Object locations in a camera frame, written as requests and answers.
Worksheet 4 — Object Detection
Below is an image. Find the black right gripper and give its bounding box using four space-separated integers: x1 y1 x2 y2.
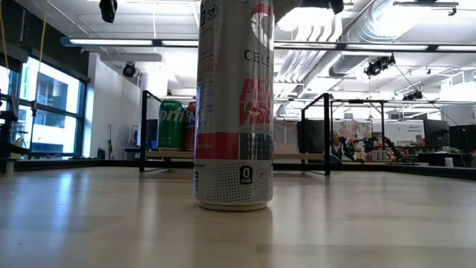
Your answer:
274 0 345 22

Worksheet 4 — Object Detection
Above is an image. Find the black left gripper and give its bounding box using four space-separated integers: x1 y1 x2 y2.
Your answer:
99 0 118 24

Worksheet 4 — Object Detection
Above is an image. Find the green Sprite can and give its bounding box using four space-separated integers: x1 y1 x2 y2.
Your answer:
158 100 186 150

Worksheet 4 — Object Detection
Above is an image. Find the orange red Fanta can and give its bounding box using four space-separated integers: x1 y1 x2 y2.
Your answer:
184 101 196 152

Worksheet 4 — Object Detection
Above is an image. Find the long ceiling light strip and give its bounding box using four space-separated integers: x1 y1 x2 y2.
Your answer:
59 36 200 48
274 42 476 53

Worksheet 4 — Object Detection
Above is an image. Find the black background panel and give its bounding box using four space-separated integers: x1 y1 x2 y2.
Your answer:
296 119 325 154

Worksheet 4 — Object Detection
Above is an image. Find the large glass window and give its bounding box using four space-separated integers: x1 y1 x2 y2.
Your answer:
0 55 89 159

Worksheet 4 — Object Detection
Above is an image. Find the person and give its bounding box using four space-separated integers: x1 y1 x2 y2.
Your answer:
332 132 356 162

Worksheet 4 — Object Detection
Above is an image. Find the white Celsius peach can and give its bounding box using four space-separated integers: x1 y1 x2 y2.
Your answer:
193 0 275 212

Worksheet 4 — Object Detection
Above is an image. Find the black storage rack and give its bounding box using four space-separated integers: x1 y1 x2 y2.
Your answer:
0 109 30 159

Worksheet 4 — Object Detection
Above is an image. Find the black computer monitor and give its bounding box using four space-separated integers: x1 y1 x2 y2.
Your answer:
423 118 450 148
448 124 476 153

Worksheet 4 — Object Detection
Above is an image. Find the silver ventilation duct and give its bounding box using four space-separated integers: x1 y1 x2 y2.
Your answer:
327 0 410 77

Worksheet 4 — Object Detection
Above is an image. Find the yellow cable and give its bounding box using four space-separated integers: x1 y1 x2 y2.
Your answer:
38 0 48 63

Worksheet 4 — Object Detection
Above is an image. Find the black metal rack frame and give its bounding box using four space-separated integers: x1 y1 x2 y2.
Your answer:
139 89 332 176

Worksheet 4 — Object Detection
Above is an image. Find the black background gantry frame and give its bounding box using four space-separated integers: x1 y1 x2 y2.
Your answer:
329 98 390 150

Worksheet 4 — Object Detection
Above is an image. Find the black metal rig frame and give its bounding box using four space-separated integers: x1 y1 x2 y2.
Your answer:
0 158 476 182

